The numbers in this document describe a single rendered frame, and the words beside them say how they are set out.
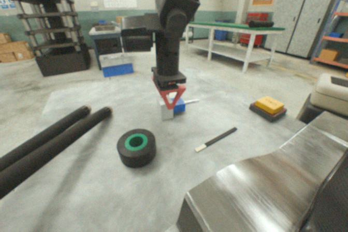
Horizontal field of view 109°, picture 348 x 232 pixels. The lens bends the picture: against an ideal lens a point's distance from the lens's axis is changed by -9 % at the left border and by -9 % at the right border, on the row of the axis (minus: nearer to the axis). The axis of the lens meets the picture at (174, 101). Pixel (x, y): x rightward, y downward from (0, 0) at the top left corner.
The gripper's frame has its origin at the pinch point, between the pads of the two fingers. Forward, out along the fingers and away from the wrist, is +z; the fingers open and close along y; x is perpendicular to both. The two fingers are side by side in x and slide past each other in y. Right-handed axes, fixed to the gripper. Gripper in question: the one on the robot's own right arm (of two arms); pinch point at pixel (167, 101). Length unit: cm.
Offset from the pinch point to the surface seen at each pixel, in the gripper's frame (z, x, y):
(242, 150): 3.8, 11.4, 19.2
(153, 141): 0.8, -7.3, 12.2
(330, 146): -5.1, 18.5, 28.8
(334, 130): -5.6, 23.2, 27.2
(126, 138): 0.9, -12.6, 9.5
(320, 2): -74, 503, -225
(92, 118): 0.3, -19.8, 0.7
